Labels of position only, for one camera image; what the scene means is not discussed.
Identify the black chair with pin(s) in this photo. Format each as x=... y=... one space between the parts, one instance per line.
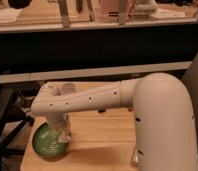
x=9 y=113

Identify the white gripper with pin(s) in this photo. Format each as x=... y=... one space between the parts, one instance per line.
x=61 y=123

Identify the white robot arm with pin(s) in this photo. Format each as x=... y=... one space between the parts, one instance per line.
x=164 y=117

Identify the small dark object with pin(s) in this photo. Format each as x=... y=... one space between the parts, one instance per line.
x=101 y=110

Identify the wooden table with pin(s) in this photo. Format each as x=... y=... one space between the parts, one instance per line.
x=100 y=142

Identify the green ceramic bowl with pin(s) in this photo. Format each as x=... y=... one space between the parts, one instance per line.
x=45 y=142

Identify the white sponge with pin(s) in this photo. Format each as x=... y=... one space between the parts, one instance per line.
x=64 y=138

